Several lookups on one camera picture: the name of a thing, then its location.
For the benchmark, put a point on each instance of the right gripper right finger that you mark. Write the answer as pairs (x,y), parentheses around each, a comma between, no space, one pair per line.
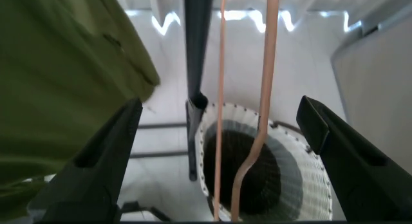
(360,185)

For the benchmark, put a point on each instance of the black clothes rack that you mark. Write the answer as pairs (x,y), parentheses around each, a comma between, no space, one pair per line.
(196,40)

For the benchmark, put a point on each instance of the white curtain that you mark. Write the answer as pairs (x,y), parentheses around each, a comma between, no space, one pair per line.
(322,0)

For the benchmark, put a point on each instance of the white laundry basket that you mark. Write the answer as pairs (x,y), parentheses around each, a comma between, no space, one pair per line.
(305,185)

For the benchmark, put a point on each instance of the pink clothes hanger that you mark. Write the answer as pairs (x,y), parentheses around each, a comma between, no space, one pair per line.
(268,56)

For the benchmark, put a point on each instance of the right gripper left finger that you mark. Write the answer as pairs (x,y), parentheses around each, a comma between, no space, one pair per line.
(71,198)

